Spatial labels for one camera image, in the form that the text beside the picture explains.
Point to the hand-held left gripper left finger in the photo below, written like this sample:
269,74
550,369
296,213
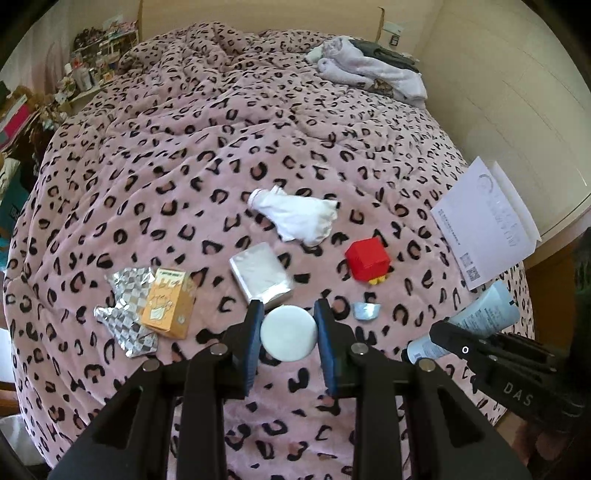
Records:
251,332

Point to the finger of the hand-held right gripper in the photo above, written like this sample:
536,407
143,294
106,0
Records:
455,341
526,350

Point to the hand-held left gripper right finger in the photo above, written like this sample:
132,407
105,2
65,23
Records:
325,341

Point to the white round disc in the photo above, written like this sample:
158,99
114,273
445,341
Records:
288,332

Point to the long pale blue tube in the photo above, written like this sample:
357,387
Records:
485,309

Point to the silver foil pouch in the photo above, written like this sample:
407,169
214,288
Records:
258,272

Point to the orange carton box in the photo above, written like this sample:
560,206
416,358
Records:
166,304

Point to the red box with yellow feet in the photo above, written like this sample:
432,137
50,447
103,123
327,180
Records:
367,258

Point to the white paper box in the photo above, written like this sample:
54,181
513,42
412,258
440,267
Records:
480,230

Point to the white cloth glove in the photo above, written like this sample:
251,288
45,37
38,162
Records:
300,217

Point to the silver checkered foil bag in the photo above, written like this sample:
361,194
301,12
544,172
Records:
124,332

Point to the pink leopard print blanket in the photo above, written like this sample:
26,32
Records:
231,138

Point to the cream wardrobe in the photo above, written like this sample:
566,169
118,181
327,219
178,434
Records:
508,92

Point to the folded lilac towels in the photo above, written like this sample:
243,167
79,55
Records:
369,69

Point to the dark grey garment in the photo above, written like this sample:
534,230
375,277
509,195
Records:
392,55

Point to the cluttered shelf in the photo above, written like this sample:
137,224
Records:
97,55

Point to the beige headboard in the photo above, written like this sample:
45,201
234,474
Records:
254,14

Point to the white wall socket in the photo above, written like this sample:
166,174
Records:
395,32

